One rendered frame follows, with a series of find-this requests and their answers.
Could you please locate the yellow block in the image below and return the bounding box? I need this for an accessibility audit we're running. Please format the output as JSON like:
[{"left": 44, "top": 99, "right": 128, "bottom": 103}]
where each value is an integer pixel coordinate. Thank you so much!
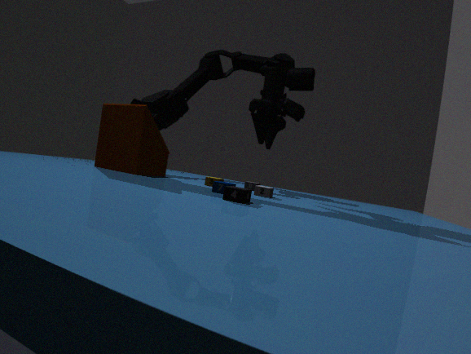
[{"left": 205, "top": 177, "right": 224, "bottom": 187}]

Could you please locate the blue block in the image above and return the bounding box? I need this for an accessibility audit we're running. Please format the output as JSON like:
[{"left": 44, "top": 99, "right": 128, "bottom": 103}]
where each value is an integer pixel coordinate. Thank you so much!
[{"left": 212, "top": 181, "right": 236, "bottom": 194}]

